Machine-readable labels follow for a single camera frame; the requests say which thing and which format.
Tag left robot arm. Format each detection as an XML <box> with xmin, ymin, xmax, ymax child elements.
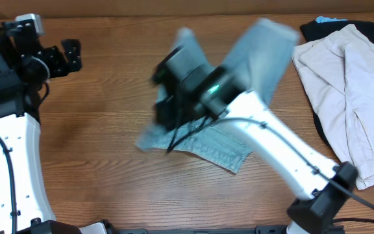
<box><xmin>0</xmin><ymin>30</ymin><xmax>82</xmax><ymax>233</ymax></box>

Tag beige folded garment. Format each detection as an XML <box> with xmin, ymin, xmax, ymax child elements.
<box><xmin>292</xmin><ymin>24</ymin><xmax>374</xmax><ymax>190</ymax></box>

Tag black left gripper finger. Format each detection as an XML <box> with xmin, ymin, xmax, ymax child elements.
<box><xmin>61</xmin><ymin>39</ymin><xmax>81</xmax><ymax>59</ymax></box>
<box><xmin>65</xmin><ymin>55</ymin><xmax>82</xmax><ymax>75</ymax></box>

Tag black folded garment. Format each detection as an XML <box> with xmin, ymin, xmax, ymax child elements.
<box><xmin>299</xmin><ymin>19</ymin><xmax>374</xmax><ymax>186</ymax></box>

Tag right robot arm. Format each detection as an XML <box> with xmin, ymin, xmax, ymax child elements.
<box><xmin>152</xmin><ymin>46</ymin><xmax>356</xmax><ymax>233</ymax></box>

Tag light blue denim shorts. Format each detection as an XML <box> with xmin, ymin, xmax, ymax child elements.
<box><xmin>136</xmin><ymin>18</ymin><xmax>299</xmax><ymax>173</ymax></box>

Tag small blue cloth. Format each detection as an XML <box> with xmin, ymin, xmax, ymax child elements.
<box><xmin>315</xmin><ymin>16</ymin><xmax>346</xmax><ymax>23</ymax></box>

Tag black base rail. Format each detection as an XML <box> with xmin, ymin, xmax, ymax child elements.
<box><xmin>76</xmin><ymin>219</ymin><xmax>346</xmax><ymax>234</ymax></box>

